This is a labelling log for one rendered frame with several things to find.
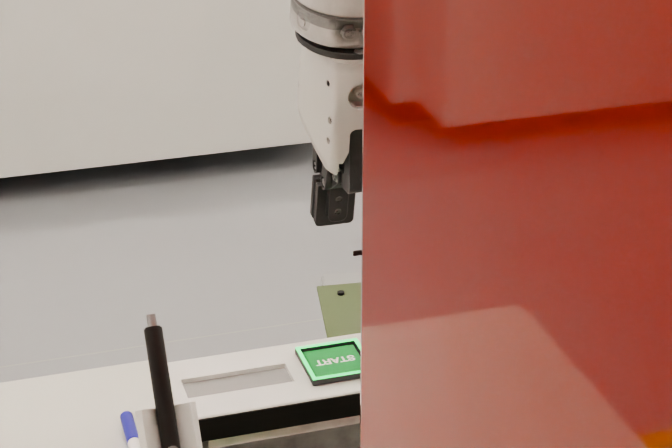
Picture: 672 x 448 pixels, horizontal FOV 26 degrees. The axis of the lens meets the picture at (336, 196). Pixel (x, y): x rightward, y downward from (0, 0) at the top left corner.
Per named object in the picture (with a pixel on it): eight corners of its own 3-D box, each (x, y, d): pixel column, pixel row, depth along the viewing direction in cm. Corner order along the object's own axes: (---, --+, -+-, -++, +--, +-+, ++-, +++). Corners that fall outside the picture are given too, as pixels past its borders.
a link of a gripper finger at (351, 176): (374, 187, 108) (354, 195, 113) (359, 84, 108) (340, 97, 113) (359, 188, 107) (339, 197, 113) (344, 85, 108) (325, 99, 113)
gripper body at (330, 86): (417, 47, 104) (403, 176, 111) (373, -18, 112) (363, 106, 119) (316, 56, 102) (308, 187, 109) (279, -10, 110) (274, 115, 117)
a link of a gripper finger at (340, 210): (368, 170, 112) (362, 240, 116) (356, 148, 114) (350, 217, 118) (328, 175, 111) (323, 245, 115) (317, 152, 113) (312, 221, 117)
